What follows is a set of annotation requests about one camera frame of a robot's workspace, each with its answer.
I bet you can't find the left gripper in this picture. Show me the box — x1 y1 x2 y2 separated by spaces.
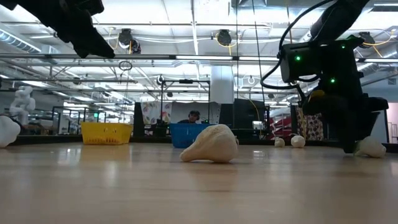
9 0 116 60

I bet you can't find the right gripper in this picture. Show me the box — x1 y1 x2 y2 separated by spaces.
300 89 390 154

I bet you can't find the large white garlic bulb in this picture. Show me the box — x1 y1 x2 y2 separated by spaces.
0 115 21 149

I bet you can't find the white curtain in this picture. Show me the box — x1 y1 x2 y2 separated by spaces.
371 110 389 144

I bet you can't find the black folding screen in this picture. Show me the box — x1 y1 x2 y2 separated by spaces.
322 123 341 141

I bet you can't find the brown patterned cloth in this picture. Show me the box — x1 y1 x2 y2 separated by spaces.
295 107 325 141

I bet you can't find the red striped cloth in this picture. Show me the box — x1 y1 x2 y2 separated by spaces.
269 116 294 140

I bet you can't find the white humanoid robot figure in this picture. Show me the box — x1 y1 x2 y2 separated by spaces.
8 85 37 125

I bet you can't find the narrow black panel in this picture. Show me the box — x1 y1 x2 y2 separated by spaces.
133 101 146 138

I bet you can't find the floral patterned cloth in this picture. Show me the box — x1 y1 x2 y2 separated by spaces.
140 101 173 126

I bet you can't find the yellow plastic basket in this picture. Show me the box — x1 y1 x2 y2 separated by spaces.
80 121 134 146

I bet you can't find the black partition panel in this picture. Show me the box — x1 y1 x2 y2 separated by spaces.
219 98 270 130

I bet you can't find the long LED light bar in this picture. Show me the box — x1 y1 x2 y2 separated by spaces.
105 54 280 62

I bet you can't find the person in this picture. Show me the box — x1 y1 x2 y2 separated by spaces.
177 109 202 124

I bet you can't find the white round column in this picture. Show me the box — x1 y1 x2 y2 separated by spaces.
210 65 235 105

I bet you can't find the blue plastic basket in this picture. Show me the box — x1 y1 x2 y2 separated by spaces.
169 123 215 149

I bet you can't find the black ceiling cable reel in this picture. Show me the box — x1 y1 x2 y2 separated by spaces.
216 29 233 47
117 28 142 55
359 30 376 47

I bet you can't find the black shelf frame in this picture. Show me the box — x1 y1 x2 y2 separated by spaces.
51 105 108 135

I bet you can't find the black metal gantry frame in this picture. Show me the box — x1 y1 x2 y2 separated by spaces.
159 78 211 138

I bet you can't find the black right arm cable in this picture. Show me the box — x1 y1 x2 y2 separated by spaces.
260 0 335 91

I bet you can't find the yellow hanging cable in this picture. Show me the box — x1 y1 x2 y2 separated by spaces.
285 0 295 44

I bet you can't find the black hanging cable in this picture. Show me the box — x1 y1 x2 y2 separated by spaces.
250 0 266 103

